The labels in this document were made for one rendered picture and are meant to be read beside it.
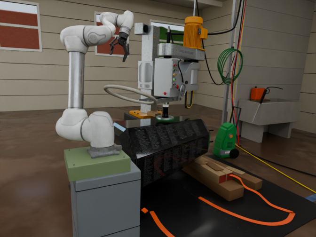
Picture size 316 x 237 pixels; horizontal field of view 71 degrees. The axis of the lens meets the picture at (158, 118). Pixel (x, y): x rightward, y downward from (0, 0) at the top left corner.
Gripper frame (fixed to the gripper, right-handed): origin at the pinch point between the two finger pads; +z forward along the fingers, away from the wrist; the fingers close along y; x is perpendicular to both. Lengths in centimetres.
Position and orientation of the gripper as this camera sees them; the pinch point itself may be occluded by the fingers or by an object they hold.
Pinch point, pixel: (117, 57)
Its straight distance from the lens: 198.5
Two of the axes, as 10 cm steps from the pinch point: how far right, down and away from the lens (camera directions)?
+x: -7.0, -0.8, 7.1
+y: 6.7, 2.5, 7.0
